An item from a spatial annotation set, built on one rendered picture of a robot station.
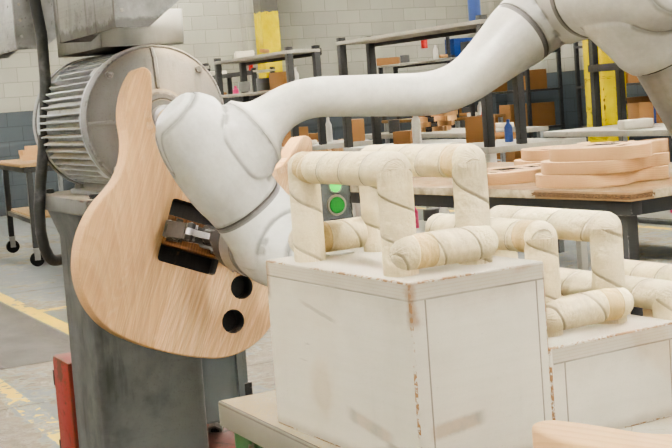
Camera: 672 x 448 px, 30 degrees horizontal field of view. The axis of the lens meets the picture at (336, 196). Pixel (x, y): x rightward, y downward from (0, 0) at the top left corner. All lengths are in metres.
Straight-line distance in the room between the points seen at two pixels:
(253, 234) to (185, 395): 0.81
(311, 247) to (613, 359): 0.31
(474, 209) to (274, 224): 0.51
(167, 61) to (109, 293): 0.45
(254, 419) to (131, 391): 0.99
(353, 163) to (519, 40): 0.68
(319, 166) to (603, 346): 0.32
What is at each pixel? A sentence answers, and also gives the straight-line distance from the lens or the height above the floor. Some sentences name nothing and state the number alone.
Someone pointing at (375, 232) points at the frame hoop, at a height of 1.12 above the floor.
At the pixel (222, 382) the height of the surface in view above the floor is 0.74.
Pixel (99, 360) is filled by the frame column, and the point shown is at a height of 0.82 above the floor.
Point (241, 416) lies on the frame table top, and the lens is 1.39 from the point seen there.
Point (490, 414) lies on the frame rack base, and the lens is 1.13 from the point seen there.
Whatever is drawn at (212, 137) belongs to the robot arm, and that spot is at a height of 1.23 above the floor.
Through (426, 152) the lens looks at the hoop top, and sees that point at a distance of 1.19.
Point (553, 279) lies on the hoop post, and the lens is 1.21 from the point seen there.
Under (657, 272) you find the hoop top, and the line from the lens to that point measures 1.44.
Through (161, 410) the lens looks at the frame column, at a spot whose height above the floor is 0.71.
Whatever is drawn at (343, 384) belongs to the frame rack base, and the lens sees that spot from 1.19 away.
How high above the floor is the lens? 1.26
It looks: 4 degrees down
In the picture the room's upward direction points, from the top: 4 degrees counter-clockwise
